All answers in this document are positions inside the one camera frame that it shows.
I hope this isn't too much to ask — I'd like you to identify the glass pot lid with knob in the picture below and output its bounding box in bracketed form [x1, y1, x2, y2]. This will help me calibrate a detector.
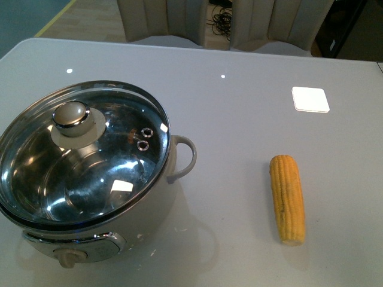
[1, 80, 170, 230]

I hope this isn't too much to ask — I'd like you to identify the beige chair, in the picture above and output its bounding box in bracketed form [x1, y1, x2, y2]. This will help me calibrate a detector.
[117, 0, 208, 48]
[230, 0, 333, 57]

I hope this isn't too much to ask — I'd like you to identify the yellow corn cob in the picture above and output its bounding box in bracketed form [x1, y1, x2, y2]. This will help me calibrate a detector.
[269, 155, 306, 246]

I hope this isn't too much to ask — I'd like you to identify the black cable bundle on floor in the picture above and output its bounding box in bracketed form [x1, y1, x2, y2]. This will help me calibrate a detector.
[206, 5, 233, 41]

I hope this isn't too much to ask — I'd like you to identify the beige chair, left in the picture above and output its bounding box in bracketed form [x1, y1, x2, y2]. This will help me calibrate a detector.
[117, 0, 208, 48]

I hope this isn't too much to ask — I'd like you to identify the beige chair, right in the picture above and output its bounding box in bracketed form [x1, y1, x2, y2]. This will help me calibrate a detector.
[230, 0, 333, 57]

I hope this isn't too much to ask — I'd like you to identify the white electric cooking pot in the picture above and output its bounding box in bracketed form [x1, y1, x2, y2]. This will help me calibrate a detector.
[0, 80, 197, 269]

